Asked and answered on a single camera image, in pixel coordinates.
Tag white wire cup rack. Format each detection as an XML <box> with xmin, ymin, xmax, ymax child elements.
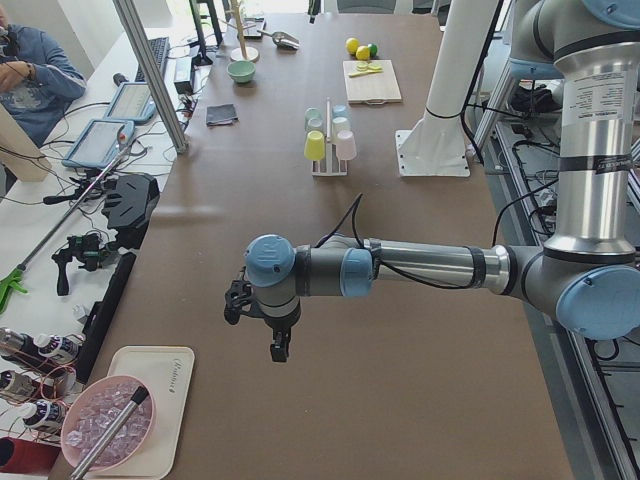
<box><xmin>311</xmin><ymin>97</ymin><xmax>348</xmax><ymax>177</ymax></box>

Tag aluminium frame post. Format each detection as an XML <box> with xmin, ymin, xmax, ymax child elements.
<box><xmin>113</xmin><ymin>0</ymin><xmax>188</xmax><ymax>155</ymax></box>

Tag black keyboard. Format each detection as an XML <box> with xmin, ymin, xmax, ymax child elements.
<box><xmin>134</xmin><ymin>37</ymin><xmax>170</xmax><ymax>83</ymax></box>

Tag metal tongs handle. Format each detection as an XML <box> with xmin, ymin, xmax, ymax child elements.
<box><xmin>69</xmin><ymin>386</ymin><xmax>149</xmax><ymax>480</ymax></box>

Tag pink cup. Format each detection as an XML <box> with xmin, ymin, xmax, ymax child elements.
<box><xmin>334</xmin><ymin>130</ymin><xmax>357</xmax><ymax>161</ymax></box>

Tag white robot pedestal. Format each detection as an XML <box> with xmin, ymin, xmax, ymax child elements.
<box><xmin>396</xmin><ymin>0</ymin><xmax>502</xmax><ymax>177</ymax></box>

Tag pink bowl with ice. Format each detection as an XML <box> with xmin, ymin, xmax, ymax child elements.
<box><xmin>61</xmin><ymin>375</ymin><xmax>155</xmax><ymax>472</ymax></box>

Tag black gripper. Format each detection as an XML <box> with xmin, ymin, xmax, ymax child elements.
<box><xmin>224</xmin><ymin>267</ymin><xmax>300</xmax><ymax>362</ymax></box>

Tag light blue cup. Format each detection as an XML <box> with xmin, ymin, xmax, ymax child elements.
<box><xmin>331</xmin><ymin>104</ymin><xmax>350</xmax><ymax>119</ymax></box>

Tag metal scoop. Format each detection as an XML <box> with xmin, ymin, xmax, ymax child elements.
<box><xmin>258</xmin><ymin>29</ymin><xmax>300</xmax><ymax>50</ymax></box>

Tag yellow cup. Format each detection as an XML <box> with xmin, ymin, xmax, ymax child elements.
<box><xmin>304</xmin><ymin>130</ymin><xmax>326</xmax><ymax>162</ymax></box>

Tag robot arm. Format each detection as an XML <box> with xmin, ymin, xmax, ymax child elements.
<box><xmin>224</xmin><ymin>1</ymin><xmax>639</xmax><ymax>362</ymax></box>

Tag green bowl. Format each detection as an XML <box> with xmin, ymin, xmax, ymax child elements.
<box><xmin>227</xmin><ymin>60</ymin><xmax>256</xmax><ymax>84</ymax></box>

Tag yellow lemon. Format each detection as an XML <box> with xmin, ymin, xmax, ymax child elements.
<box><xmin>355</xmin><ymin>45</ymin><xmax>371</xmax><ymax>61</ymax></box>
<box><xmin>345</xmin><ymin>37</ymin><xmax>360</xmax><ymax>55</ymax></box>

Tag white cup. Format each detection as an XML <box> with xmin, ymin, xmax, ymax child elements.
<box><xmin>331</xmin><ymin>116</ymin><xmax>351</xmax><ymax>137</ymax></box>

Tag wooden mug tree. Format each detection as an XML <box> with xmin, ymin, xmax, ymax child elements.
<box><xmin>222</xmin><ymin>0</ymin><xmax>260</xmax><ymax>63</ymax></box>

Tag reacher grabber tool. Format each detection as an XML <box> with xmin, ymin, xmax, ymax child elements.
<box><xmin>1</xmin><ymin>142</ymin><xmax>131</xmax><ymax>313</ymax></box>

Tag mint green cup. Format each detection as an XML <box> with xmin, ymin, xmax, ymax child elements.
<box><xmin>305</xmin><ymin>107</ymin><xmax>322</xmax><ymax>122</ymax></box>

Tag person in blue sweater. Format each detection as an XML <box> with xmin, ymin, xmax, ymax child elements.
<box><xmin>1</xmin><ymin>12</ymin><xmax>86</xmax><ymax>147</ymax></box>

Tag blue teach pendant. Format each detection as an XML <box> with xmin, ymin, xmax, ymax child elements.
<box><xmin>104</xmin><ymin>82</ymin><xmax>156</xmax><ymax>124</ymax></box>
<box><xmin>62</xmin><ymin>119</ymin><xmax>135</xmax><ymax>169</ymax></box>

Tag cream tray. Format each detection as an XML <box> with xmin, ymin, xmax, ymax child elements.
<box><xmin>62</xmin><ymin>346</ymin><xmax>195</xmax><ymax>479</ymax></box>

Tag wooden cutting board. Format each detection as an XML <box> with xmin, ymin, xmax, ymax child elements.
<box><xmin>342</xmin><ymin>60</ymin><xmax>402</xmax><ymax>104</ymax></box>

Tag grey folded cloth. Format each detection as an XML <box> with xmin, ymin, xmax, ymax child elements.
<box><xmin>206</xmin><ymin>104</ymin><xmax>238</xmax><ymax>127</ymax></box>

